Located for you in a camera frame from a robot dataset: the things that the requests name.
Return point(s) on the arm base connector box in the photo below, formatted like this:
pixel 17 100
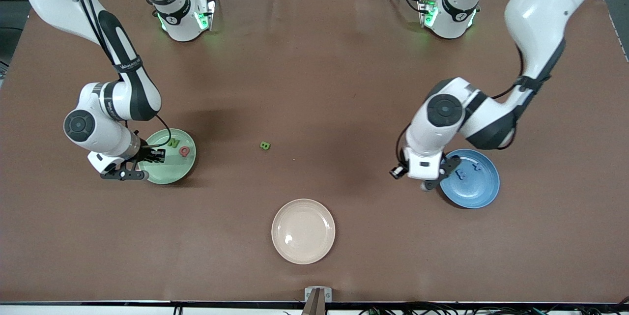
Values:
pixel 426 8
pixel 209 8

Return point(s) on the pink capital letter Q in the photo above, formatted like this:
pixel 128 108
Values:
pixel 181 152

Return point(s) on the blue plate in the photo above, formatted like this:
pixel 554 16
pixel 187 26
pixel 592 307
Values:
pixel 476 189

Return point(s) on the green plate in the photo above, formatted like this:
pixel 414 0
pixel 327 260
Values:
pixel 172 171

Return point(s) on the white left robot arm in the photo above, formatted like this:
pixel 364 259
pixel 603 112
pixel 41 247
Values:
pixel 540 10

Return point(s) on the beige plate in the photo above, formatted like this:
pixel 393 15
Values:
pixel 303 231

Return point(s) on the blue lowercase letter x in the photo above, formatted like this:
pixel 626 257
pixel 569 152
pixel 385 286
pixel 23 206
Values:
pixel 474 167

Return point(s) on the blue lowercase letter m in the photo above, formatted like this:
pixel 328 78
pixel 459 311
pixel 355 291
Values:
pixel 462 175

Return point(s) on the brown table mat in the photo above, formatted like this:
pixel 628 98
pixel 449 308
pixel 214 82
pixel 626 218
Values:
pixel 314 59

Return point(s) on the green capital letter B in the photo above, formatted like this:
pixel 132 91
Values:
pixel 265 146

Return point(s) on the white table edge rail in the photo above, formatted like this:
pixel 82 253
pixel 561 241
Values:
pixel 98 311

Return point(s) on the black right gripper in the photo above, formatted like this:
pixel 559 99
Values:
pixel 145 152

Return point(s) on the grey metal bracket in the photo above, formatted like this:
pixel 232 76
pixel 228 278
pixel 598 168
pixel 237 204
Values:
pixel 324 295

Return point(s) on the green capital letter N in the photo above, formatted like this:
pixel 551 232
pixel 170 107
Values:
pixel 173 143

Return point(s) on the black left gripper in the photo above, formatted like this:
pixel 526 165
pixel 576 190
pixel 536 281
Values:
pixel 402 172

